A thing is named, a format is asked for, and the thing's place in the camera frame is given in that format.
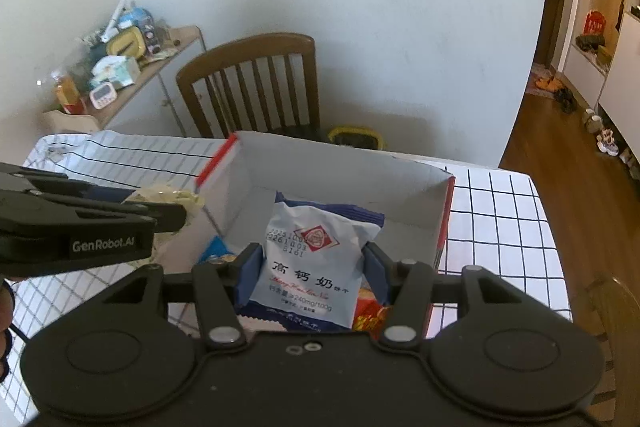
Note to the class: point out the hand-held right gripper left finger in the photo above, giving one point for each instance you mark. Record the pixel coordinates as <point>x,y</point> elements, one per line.
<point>251,274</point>

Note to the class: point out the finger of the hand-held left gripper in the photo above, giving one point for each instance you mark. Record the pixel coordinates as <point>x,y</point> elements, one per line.
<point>167,217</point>

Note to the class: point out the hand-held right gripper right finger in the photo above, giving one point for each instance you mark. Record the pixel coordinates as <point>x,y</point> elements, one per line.
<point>375,277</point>

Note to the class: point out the pale yellow snack packet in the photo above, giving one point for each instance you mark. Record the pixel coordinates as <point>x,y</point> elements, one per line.
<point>170,197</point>

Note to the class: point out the white and blue snack packet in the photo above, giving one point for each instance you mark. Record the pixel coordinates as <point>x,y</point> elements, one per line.
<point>310,257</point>

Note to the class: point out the red cardboard box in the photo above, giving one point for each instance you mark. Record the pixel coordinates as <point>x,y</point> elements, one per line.
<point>325,172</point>

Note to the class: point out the person's left hand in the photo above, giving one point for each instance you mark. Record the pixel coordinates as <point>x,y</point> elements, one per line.
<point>4,307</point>

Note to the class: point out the small blue snack packet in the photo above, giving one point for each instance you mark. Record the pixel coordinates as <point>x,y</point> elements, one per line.
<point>216,249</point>

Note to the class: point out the red snack packet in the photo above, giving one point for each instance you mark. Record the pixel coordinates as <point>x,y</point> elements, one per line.
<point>367,319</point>

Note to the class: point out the white side cabinet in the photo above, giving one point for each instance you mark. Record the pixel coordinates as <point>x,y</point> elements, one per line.
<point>145,107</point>

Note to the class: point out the checkered white tablecloth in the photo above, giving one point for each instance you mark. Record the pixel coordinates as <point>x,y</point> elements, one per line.
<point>500,217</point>

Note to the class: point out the white kitchen timer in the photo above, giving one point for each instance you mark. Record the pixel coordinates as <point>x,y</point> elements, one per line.
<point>102,94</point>

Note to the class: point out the yellow-rimmed black bin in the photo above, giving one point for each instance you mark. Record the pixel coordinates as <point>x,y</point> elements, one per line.
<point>356,138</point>

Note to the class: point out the orange bottle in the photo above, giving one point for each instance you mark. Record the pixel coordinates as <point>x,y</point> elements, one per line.
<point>67,96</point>

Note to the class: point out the teal tissue packet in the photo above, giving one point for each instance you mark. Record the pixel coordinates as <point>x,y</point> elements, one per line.
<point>116,71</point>

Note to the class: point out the yellow box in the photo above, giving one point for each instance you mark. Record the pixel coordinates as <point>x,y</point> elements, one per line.
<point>125,42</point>

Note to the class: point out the wooden chair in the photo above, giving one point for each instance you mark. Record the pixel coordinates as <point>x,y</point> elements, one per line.
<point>250,49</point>
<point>617,332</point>

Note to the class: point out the orange slippers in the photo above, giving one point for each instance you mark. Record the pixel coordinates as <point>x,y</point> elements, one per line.
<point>547,84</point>

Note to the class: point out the white shoes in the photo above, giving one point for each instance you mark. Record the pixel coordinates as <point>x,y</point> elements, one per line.
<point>607,143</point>

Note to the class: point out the white shoe cabinet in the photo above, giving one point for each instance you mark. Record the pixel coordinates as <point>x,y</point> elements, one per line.
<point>585,72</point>

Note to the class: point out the red wall decoration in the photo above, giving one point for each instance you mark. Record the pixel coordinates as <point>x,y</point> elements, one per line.
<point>594,24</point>

